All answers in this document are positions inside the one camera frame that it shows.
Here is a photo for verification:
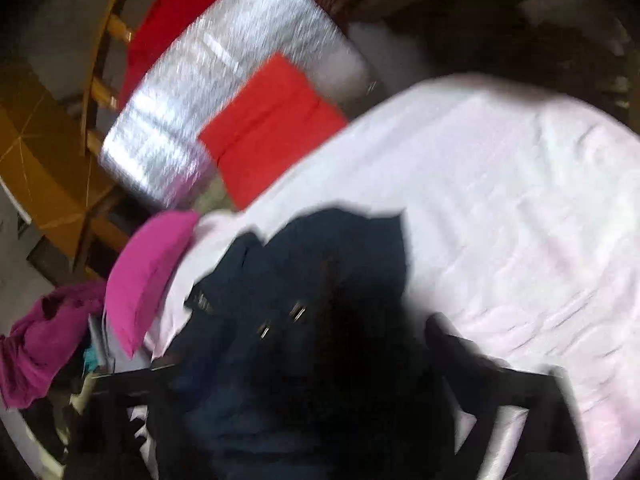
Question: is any wooden chair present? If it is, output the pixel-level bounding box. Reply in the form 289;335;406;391
72;0;134;270

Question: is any red cloth behind mat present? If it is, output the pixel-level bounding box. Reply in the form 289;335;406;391
119;0;217;108

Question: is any magenta pillow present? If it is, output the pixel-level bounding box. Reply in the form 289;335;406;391
104;210;200;358

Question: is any magenta garment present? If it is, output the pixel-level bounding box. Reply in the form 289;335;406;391
1;281;106;410

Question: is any silver foil insulation mat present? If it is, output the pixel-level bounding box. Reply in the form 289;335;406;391
99;0;373;208

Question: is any navy blue puffer jacket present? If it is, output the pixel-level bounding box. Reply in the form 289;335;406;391
171;208;454;479

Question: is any red cushion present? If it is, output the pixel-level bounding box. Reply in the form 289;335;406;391
198;53;347;210

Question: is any white fleece blanket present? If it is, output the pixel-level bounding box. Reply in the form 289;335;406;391
149;75;639;479

